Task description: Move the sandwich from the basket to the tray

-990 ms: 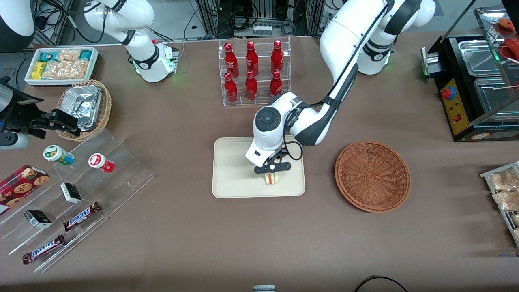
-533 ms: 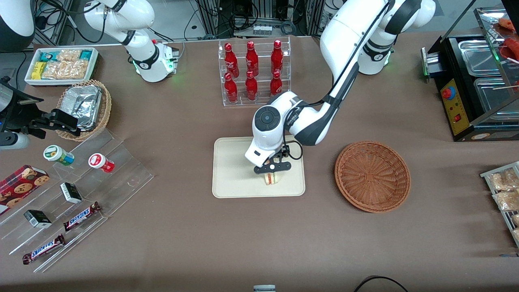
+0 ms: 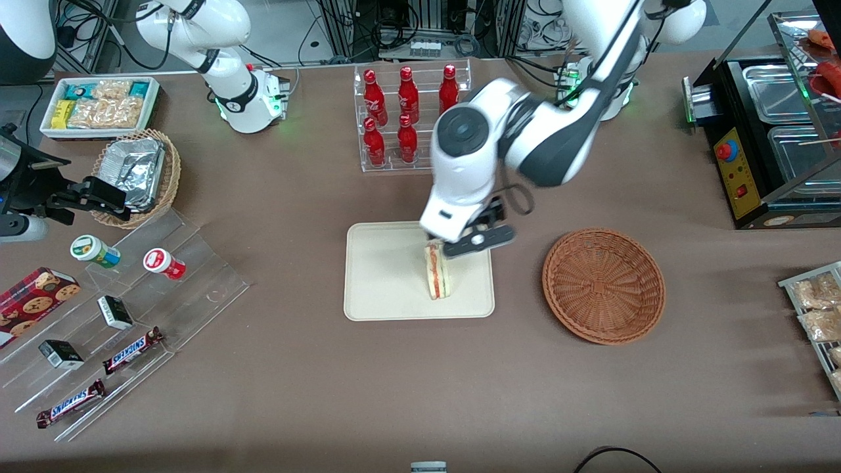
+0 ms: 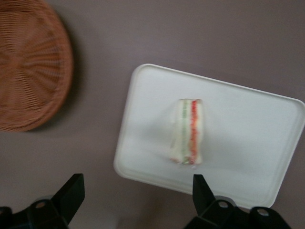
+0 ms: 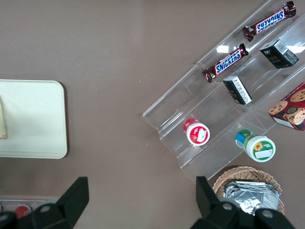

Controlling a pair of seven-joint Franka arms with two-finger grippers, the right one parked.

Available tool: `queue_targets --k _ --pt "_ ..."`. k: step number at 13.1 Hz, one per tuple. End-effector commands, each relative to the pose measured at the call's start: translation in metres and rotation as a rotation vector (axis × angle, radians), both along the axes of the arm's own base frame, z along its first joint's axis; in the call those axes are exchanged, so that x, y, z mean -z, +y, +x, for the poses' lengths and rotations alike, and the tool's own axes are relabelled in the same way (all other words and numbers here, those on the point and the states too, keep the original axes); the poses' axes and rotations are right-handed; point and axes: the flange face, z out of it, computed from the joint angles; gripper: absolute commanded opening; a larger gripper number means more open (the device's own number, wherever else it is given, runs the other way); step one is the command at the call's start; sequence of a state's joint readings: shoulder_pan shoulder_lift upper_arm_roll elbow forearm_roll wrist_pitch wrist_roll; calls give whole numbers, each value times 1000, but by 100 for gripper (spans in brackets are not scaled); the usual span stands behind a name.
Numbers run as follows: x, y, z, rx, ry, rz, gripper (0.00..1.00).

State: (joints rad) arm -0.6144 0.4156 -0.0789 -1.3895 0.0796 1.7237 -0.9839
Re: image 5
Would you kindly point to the Snickers bar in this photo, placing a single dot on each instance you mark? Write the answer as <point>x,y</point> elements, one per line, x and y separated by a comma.
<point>270,21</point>
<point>226,63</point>

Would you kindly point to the small black box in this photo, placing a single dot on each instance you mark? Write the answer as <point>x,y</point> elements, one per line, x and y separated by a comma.
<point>238,90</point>
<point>278,55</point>

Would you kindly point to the red cookie box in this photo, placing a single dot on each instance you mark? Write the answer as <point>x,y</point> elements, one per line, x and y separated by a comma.
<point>289,109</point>

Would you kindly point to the silver foil packets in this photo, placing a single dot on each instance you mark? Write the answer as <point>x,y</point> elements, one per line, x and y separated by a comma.
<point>250,195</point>

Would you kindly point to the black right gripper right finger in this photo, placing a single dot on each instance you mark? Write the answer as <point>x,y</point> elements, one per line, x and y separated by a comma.
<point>209,205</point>

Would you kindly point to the green lid cup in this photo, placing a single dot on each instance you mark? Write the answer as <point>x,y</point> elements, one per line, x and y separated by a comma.
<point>257,146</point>

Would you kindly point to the clear acrylic bottle rack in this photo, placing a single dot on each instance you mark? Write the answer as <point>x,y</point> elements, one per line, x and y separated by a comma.
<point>14,202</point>

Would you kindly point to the light wicker basket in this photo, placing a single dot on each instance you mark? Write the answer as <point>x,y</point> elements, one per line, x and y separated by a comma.
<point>240,173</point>

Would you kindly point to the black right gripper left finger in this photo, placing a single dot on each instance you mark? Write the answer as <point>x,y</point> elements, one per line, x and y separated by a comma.
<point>71,202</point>

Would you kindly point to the beige plastic tray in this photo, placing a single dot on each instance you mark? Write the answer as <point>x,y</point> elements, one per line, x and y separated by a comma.
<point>35,119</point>

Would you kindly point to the clear acrylic stepped display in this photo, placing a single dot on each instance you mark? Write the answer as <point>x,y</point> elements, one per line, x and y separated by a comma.
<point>209,112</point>

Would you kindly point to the red lid cup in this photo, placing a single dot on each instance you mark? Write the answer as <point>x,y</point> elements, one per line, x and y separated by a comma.
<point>196,132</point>

